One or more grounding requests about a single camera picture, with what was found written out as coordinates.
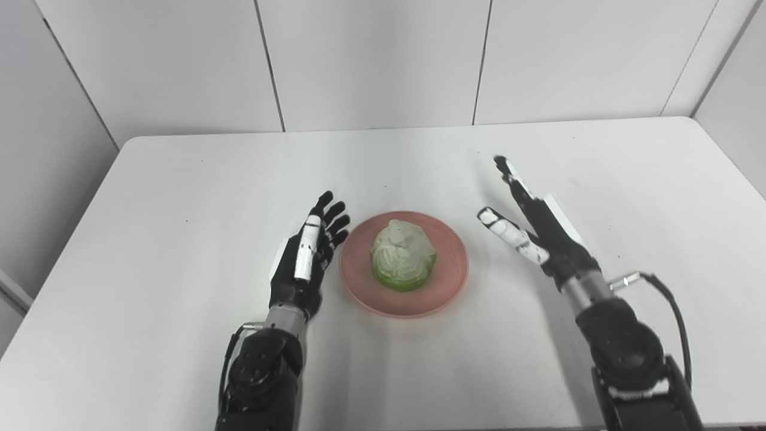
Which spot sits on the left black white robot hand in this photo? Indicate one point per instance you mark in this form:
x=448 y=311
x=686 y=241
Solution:
x=302 y=269

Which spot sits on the pink plate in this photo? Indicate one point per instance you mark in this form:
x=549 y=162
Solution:
x=403 y=264

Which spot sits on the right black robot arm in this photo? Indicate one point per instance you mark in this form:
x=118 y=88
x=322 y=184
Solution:
x=628 y=353

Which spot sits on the green white cabbage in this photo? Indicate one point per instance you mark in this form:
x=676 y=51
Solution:
x=403 y=255

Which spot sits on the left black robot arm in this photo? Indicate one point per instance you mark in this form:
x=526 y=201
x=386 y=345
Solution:
x=263 y=371

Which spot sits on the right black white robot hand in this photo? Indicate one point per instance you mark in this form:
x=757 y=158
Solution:
x=541 y=233

